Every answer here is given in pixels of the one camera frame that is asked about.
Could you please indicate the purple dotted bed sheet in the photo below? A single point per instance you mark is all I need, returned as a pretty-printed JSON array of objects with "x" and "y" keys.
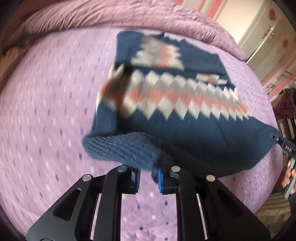
[{"x": 48, "y": 105}]

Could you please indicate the purple dotted duvet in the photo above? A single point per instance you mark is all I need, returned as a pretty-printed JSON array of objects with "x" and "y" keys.
[{"x": 156, "y": 15}]

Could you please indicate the person's right hand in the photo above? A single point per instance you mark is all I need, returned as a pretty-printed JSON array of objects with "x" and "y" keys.
[{"x": 288, "y": 173}]

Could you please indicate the navy argyle knit sweater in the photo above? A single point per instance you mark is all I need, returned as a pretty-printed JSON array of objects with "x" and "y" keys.
[{"x": 167, "y": 102}]

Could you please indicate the hanging dark clothes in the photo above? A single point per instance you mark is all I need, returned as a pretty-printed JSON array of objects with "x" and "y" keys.
[{"x": 286, "y": 107}]

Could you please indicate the tan pillow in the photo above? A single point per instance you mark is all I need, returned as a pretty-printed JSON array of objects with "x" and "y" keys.
[{"x": 8, "y": 63}]

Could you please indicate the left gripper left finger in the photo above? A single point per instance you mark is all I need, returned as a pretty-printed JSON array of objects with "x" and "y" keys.
[{"x": 90, "y": 209}]

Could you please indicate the white wardrobe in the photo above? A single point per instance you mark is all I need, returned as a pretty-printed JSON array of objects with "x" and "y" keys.
[{"x": 261, "y": 30}]

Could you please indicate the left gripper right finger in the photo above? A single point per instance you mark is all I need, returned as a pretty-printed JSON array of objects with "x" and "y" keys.
[{"x": 207, "y": 210}]

